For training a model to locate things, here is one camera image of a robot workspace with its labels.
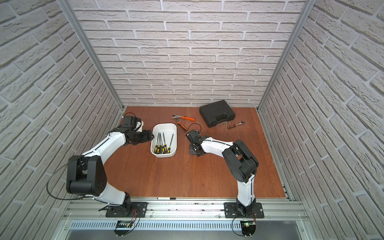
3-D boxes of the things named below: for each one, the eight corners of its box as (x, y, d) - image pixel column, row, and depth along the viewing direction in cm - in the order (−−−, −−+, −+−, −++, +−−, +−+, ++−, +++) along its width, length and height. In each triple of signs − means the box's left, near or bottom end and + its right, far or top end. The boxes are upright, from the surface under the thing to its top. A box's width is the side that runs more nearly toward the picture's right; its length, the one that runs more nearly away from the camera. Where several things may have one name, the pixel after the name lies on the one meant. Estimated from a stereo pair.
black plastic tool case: (209, 128, 108) (209, 124, 104) (198, 110, 119) (198, 106, 115) (235, 119, 114) (236, 115, 110) (223, 103, 125) (224, 99, 121)
